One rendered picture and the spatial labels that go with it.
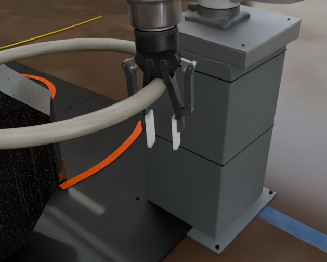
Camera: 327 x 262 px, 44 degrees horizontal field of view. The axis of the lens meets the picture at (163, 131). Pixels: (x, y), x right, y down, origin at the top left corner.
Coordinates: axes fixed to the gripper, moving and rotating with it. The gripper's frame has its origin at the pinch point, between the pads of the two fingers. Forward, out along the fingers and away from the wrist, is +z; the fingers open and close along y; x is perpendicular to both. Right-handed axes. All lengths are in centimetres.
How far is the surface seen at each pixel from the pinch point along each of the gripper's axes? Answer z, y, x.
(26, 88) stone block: 14, 64, -47
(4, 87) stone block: 10, 64, -37
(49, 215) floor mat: 80, 74, -56
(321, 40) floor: 81, -55, -341
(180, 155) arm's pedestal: 50, 16, -69
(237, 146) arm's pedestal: 43, -7, -68
